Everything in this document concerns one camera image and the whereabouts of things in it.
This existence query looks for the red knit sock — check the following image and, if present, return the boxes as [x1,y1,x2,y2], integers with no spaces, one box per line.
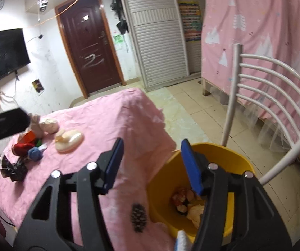
[12,143,35,157]

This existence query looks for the orange cardboard box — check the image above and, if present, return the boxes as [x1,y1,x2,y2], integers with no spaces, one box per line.
[17,130,37,145]

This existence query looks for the cream knit scarf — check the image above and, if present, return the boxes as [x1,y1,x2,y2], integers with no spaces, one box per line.
[29,113,60,139]

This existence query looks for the black plastic bag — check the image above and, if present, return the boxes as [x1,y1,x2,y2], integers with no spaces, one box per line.
[0,155,28,182]

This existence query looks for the yellow trash bucket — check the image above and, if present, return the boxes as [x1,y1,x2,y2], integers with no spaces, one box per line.
[147,143,255,242]

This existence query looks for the white knit gloved right hand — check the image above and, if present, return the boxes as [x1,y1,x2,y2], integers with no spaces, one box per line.
[174,230,192,251]

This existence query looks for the blue knit sock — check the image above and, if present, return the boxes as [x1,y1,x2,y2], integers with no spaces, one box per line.
[27,147,43,162]

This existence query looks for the pink bed sheet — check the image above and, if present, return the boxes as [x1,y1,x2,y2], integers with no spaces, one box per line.
[0,88,176,250]

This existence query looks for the white metal chair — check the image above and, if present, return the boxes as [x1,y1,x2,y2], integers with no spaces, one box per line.
[221,43,300,185]

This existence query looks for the dark brown door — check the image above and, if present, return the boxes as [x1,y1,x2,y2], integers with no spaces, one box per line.
[55,0,126,98]

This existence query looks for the hanging black bags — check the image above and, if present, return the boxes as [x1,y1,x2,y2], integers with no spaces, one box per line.
[110,0,129,35]

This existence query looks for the white louvered wardrobe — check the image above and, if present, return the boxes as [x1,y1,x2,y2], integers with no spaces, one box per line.
[122,0,205,91]

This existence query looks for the pink tree-print curtain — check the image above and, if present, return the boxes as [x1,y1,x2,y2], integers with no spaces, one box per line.
[200,0,300,163]

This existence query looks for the dark wall sticker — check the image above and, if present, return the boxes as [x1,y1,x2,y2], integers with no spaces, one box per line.
[32,79,45,93]

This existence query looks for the wall mounted black television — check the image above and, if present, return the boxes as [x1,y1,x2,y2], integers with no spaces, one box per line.
[0,28,30,80]

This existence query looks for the colourful wall poster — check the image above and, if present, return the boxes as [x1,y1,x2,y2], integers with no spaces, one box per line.
[178,2,202,42]

